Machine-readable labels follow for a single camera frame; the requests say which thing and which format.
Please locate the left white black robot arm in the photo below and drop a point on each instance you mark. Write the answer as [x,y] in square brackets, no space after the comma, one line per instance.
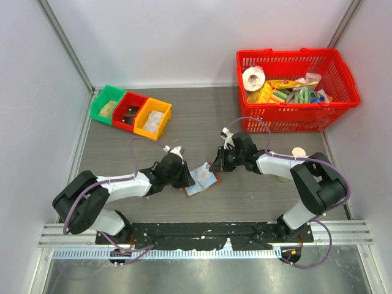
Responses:
[80,205]

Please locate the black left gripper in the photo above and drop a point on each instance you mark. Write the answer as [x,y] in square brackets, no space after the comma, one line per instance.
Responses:
[187,179]

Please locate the blue white package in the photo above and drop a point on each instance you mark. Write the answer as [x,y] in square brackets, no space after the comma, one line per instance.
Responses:
[320,96]

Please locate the green white package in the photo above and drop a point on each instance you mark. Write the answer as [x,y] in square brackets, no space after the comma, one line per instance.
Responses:
[303,95]

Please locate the green plastic bin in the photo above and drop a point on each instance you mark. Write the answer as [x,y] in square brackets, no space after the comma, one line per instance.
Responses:
[104,104]

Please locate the brown leather card holder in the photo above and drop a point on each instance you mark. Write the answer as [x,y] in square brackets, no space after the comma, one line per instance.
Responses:
[197,189]

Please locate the yellow plastic bin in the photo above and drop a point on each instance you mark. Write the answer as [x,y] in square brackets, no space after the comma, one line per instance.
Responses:
[152,105]

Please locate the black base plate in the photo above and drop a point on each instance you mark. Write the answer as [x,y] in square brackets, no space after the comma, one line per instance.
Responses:
[209,236]

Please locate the silver card in yellow bin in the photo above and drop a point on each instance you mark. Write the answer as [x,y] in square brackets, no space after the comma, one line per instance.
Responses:
[155,117]

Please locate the white tape roll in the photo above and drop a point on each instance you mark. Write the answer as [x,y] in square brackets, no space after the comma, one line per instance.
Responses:
[253,78]

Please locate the red plastic bin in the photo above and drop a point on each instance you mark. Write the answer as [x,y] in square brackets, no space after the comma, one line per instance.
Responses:
[130,99]

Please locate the red shopping basket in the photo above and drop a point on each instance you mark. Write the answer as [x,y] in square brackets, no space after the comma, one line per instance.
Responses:
[337,81]

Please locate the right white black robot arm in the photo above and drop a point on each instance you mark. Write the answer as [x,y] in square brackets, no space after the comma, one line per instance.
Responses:
[320,185]

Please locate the white pink box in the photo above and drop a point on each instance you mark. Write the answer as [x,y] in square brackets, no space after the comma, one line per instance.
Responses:
[310,79]

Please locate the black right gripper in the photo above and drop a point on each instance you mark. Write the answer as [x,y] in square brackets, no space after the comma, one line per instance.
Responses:
[220,163]

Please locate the gold cards in green bin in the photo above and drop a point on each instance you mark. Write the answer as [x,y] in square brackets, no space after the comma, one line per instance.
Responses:
[107,109]

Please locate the silver white card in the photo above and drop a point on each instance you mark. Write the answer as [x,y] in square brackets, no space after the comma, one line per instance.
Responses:
[151,126]

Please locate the yellow snack packets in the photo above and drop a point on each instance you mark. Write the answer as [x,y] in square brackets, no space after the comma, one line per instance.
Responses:
[272,92]

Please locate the green bottle white cap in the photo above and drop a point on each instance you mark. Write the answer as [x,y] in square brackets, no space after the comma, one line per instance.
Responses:
[296,151]

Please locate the black cards in red bin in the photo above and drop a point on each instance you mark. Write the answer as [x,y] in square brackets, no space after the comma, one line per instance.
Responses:
[130,114]

